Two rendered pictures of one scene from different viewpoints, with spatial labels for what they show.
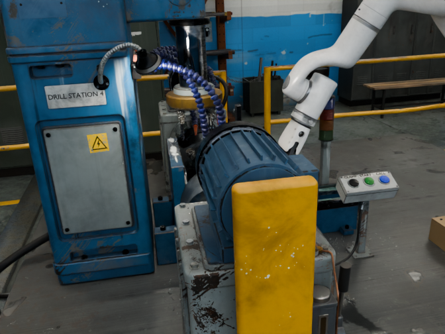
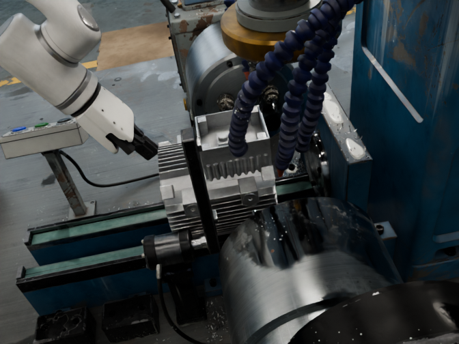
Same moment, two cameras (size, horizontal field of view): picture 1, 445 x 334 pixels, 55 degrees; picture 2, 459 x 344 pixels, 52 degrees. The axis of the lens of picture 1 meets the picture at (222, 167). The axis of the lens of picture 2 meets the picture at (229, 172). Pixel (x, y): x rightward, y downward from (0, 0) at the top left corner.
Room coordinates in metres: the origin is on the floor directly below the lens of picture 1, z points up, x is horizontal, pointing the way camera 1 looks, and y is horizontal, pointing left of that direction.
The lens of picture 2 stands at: (2.02, 0.04, 1.65)
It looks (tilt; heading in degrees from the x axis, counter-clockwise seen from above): 43 degrees down; 187
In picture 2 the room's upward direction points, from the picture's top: 10 degrees counter-clockwise
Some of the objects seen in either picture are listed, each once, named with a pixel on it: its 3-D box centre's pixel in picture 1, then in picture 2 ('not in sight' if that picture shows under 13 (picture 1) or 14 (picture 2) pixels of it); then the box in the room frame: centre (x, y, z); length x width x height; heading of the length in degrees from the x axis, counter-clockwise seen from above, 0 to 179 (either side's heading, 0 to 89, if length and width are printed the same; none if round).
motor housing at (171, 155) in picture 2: not in sight; (218, 183); (1.37, -0.06, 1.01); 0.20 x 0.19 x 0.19; 98
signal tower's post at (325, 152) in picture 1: (325, 143); not in sight; (1.74, -0.45, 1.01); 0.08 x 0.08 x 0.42; 9
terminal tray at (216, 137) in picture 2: not in sight; (233, 142); (1.37, -0.02, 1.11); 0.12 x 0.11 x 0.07; 98
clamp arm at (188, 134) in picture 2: (239, 138); (201, 197); (1.51, -0.07, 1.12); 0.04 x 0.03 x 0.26; 99
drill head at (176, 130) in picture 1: (199, 146); (318, 319); (1.69, 0.09, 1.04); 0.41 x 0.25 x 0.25; 9
